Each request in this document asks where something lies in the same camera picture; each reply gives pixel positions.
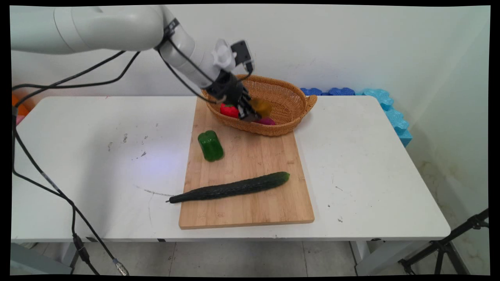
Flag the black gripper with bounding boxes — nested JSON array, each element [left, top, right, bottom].
[[210, 69, 261, 122]]

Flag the brown potato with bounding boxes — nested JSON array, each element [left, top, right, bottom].
[[250, 98, 273, 119]]

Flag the green bell pepper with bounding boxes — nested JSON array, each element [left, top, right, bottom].
[[197, 130, 225, 162]]

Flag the red tomato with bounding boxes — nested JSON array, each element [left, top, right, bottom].
[[220, 103, 240, 119]]

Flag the woven wicker basket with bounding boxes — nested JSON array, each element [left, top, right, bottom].
[[201, 74, 318, 137]]

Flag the long dark green cucumber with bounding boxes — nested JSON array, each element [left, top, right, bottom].
[[166, 171, 291, 204]]

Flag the wooden cutting board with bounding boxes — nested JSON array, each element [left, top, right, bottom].
[[179, 96, 315, 230]]

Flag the light blue foam mat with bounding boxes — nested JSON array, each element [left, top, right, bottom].
[[355, 88, 413, 148]]

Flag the white table leg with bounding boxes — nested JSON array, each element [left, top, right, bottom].
[[349, 239, 420, 276]]

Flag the orange object behind table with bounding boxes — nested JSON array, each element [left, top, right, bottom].
[[11, 93, 30, 125]]

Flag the black tripod stand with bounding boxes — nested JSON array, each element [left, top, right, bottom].
[[398, 208, 490, 276]]

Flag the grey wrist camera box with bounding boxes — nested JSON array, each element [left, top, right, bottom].
[[230, 40, 255, 75]]

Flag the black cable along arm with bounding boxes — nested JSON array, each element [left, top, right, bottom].
[[154, 18, 219, 104]]

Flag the black hanging robot cable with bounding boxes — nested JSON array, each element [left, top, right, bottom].
[[11, 50, 142, 108]]

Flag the black cable with connector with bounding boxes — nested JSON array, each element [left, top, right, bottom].
[[11, 105, 130, 276]]

